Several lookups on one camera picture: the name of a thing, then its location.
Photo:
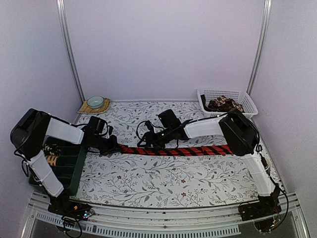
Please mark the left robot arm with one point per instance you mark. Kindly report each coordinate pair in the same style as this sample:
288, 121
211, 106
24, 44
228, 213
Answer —
35, 126

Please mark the aluminium frame post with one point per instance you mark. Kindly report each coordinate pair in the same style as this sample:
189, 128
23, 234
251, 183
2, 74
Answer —
260, 46
69, 51

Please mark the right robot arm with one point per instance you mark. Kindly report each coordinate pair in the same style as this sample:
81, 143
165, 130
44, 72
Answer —
241, 137

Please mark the brown patterned tie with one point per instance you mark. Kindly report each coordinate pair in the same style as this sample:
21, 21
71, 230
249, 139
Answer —
223, 104

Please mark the floral patterned table mat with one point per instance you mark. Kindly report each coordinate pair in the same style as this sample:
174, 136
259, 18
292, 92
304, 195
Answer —
161, 181

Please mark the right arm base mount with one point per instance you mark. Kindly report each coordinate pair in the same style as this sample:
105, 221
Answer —
250, 211

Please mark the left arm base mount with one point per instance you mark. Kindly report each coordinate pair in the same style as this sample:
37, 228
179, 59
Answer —
72, 213

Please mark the tan patterned rolled tie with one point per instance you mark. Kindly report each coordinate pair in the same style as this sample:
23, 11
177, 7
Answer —
52, 160

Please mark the black floral rolled tie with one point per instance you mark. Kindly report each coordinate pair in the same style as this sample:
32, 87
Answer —
52, 150

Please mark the white ceramic mug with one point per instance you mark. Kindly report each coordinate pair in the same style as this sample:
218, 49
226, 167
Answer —
266, 164

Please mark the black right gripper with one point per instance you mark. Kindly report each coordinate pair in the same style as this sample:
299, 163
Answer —
149, 134

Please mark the right aluminium frame post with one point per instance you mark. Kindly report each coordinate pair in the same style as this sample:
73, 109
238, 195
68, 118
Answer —
260, 46

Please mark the white perforated plastic basket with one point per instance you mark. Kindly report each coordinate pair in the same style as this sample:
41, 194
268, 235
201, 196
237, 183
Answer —
240, 97

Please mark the left aluminium frame post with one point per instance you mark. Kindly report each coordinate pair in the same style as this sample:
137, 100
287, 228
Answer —
69, 51

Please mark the yellow woven coaster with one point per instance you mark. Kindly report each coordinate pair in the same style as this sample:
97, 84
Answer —
87, 110

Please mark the red black striped tie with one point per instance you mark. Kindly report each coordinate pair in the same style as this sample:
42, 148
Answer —
188, 151

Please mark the light blue bowl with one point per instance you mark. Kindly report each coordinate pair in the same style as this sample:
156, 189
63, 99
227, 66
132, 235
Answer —
95, 102

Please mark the slotted aluminium front rail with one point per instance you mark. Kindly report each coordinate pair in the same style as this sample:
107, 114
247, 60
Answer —
209, 222

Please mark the dark green divided organizer box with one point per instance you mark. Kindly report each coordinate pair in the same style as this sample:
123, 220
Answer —
67, 171

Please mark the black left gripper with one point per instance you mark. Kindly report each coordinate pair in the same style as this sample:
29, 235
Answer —
113, 148

